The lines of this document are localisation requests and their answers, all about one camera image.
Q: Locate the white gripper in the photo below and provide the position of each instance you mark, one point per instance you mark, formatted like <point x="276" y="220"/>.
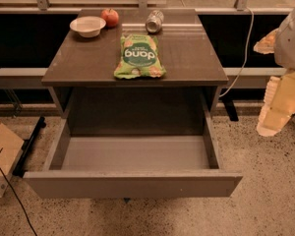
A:
<point x="291" y="43"/>

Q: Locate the green rice chip bag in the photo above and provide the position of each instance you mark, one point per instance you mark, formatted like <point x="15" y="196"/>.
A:
<point x="139" y="58"/>

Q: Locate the open grey top drawer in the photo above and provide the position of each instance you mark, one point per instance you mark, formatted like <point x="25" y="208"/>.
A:
<point x="116" y="145"/>

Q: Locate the grey drawer cabinet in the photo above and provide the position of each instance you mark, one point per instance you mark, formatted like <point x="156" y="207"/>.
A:
<point x="129" y="82"/>

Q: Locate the black table leg foot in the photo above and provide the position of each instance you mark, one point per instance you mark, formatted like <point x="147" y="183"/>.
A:
<point x="227" y="100"/>

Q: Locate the silver soda can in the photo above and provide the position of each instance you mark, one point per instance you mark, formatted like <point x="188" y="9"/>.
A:
<point x="154" y="21"/>

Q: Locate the red apple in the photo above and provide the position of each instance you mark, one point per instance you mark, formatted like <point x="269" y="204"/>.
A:
<point x="111" y="17"/>

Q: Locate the white ceramic bowl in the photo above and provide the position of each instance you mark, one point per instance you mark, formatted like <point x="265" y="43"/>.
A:
<point x="88" y="26"/>

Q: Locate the black metal floor bar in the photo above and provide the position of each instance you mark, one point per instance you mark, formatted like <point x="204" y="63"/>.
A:
<point x="27" y="146"/>

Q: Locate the cardboard box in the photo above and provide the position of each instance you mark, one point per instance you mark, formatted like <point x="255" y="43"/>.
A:
<point x="10" y="152"/>

